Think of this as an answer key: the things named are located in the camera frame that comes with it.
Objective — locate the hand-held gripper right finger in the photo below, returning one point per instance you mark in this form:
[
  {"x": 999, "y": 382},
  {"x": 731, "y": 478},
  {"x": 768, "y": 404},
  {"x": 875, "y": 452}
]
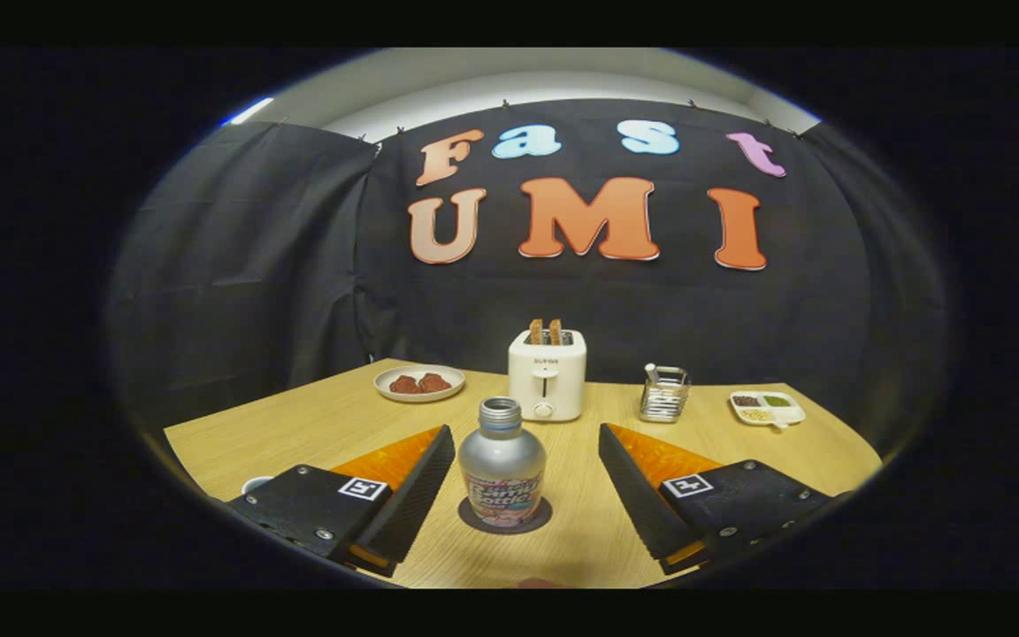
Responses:
[{"x": 642, "y": 509}]

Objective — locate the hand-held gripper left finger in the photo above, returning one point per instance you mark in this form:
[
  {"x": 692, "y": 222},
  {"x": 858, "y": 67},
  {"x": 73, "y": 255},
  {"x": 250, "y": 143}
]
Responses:
[{"x": 412, "y": 504}]

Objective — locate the silver bottle with printed label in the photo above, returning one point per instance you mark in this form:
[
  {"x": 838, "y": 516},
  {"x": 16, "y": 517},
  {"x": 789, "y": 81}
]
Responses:
[{"x": 502, "y": 464}]

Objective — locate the dark round coaster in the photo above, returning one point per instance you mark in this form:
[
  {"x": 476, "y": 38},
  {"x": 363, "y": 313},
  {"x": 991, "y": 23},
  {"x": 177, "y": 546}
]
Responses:
[{"x": 543, "y": 520}]

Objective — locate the white cup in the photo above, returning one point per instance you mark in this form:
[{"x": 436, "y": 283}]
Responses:
[{"x": 255, "y": 485}]

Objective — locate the wooden table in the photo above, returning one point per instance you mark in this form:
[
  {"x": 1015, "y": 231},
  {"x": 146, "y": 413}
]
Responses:
[{"x": 580, "y": 531}]

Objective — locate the white round plate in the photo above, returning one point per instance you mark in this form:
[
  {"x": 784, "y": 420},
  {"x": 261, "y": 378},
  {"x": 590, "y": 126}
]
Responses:
[{"x": 386, "y": 394}]

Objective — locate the red meat piece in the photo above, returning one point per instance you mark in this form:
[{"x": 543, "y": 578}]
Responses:
[
  {"x": 435, "y": 383},
  {"x": 403, "y": 385}
]

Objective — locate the white divided seasoning dish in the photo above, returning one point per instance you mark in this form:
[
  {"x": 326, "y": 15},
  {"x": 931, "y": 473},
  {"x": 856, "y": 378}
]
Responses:
[{"x": 766, "y": 410}]

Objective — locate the white toaster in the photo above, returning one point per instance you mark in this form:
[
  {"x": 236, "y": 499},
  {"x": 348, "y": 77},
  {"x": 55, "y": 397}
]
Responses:
[{"x": 547, "y": 380}]

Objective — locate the toast slice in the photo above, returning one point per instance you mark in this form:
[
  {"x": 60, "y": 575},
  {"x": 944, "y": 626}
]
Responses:
[
  {"x": 555, "y": 332},
  {"x": 536, "y": 332}
]

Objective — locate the black backdrop cloth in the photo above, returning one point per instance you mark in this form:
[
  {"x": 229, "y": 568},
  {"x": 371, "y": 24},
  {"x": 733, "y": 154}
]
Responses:
[{"x": 253, "y": 265}]

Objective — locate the rectangular ceiling light panel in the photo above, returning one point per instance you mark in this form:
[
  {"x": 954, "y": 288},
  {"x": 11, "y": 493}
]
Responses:
[{"x": 250, "y": 111}]

